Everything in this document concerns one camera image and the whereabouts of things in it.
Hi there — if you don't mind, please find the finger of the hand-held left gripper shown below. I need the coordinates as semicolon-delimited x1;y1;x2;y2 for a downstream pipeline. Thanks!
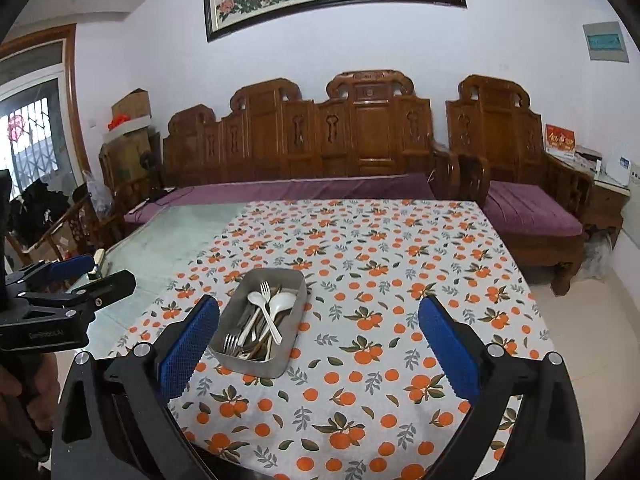
20;270;137;325
5;254;97;295

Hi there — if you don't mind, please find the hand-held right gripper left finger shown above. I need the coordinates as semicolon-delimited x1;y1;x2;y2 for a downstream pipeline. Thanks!
50;294;221;480

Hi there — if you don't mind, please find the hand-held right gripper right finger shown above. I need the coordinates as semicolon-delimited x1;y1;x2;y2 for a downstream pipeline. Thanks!
417;294;586;480

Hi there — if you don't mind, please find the metal fork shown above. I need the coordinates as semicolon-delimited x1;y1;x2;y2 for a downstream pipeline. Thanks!
223;310;251;356

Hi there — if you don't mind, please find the dark brown chopstick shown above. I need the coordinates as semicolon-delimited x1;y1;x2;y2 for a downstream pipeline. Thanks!
239;286;284;361

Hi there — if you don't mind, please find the small white plastic spoon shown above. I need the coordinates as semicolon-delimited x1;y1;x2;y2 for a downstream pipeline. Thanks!
247;291;283;346

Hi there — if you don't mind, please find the white plastic fork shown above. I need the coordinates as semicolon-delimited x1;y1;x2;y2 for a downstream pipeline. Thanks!
239;281;272;348

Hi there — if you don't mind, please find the rectangular metal tray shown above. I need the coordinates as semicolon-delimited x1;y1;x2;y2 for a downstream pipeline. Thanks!
207;267;308;380

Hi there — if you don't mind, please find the large white plastic spoon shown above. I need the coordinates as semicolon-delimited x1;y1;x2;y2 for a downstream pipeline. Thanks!
260;292;297;346

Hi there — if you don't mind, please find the person's left hand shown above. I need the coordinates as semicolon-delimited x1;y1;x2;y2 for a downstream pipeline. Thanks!
0;354;62;433

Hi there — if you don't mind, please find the wooden side chair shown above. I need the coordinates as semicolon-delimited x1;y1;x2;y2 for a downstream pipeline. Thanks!
5;180;126;271

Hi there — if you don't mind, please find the pile of black clothes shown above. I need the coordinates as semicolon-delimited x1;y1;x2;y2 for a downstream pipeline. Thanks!
10;180;71;246

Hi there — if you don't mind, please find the crumpled clear plastic bag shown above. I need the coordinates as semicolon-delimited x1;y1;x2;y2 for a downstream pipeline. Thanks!
80;170;116;216

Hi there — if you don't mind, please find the orange fruit print tablecloth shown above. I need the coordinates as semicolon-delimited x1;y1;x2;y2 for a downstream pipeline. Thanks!
114;199;556;480

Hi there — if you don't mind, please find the large cardboard box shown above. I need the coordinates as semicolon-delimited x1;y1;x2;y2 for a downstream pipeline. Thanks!
99;130;161;186

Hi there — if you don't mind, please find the metal window grille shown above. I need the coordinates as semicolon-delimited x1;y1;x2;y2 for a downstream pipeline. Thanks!
0;77;76;196

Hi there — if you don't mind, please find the small black fan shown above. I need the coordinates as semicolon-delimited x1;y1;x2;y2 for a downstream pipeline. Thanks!
139;152;162;201

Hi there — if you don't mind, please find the square purple seat cushion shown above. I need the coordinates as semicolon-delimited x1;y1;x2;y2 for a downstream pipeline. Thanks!
482;180;585;238

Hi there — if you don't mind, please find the open brown cardboard box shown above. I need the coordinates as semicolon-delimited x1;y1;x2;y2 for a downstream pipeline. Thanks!
111;89;152;123

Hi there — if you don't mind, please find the long purple sofa cushion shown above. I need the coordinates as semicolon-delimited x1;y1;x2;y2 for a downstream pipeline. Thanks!
122;172;438;226

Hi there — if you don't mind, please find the wooden side table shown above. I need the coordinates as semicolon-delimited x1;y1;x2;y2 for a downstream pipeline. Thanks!
545;152;631;241

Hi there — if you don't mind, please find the carved wooden armchair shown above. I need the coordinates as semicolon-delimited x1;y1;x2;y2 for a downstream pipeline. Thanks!
445;75;593;297

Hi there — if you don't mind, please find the carved wooden sofa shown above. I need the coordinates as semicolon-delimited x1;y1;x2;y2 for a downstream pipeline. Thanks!
100;69;461;241

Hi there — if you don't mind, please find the red gift box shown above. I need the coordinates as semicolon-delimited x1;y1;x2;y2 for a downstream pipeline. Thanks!
544;124;577;156

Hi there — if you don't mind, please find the white electronic device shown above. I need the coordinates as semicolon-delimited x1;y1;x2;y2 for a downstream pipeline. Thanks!
602;152;632;186

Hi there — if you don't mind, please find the black cable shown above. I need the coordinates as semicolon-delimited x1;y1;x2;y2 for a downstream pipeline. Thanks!
127;187;178;213

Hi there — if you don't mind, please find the wooden door frame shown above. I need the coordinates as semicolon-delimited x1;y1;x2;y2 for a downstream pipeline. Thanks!
0;24;92;176

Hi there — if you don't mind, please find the white wall cabinet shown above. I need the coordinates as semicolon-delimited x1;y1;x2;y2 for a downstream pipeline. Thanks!
620;160;640;256

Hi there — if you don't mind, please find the grey wall electrical panel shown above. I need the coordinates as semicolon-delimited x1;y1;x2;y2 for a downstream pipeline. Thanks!
582;20;630;63

